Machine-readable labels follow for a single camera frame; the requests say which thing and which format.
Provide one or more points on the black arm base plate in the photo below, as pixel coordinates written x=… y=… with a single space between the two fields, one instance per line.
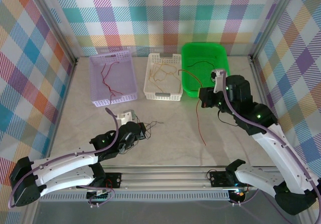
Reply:
x=217 y=179
x=114 y=180

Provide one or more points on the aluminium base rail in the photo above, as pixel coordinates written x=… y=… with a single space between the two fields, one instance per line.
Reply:
x=163 y=178

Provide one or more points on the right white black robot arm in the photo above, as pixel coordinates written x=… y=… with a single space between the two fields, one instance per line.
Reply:
x=276 y=146

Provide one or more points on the white perforated plastic basket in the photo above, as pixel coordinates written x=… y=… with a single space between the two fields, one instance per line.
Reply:
x=165 y=86

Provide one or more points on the aluminium frame post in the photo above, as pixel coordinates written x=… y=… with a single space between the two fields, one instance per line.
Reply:
x=276 y=20
x=54 y=25

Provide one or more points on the green plastic basket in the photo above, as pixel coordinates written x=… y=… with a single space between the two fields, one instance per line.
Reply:
x=205 y=55

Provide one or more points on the purple perforated plastic basket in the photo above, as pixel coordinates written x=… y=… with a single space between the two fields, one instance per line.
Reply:
x=120 y=78

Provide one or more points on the aluminium side rail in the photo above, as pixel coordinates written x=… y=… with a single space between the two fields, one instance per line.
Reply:
x=263 y=96
x=62 y=103

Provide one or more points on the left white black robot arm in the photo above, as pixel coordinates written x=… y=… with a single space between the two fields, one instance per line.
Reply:
x=65 y=160

